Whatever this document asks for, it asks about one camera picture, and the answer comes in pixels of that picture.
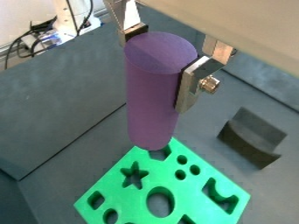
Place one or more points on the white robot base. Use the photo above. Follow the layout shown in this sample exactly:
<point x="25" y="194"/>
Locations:
<point x="75" y="20"/>

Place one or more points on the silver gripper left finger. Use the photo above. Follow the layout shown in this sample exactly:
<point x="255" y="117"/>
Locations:
<point x="124" y="13"/>

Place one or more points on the green shape sorter board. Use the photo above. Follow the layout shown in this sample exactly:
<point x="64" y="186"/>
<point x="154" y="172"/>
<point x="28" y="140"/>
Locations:
<point x="178" y="190"/>

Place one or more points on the purple cylinder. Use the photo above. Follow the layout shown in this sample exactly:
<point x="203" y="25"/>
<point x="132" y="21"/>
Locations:
<point x="156" y="56"/>

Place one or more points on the dark grey foam block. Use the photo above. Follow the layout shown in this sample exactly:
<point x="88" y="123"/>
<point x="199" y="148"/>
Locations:
<point x="252" y="137"/>

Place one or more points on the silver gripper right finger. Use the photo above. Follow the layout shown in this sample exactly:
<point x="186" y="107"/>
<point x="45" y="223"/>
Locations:
<point x="196" y="75"/>

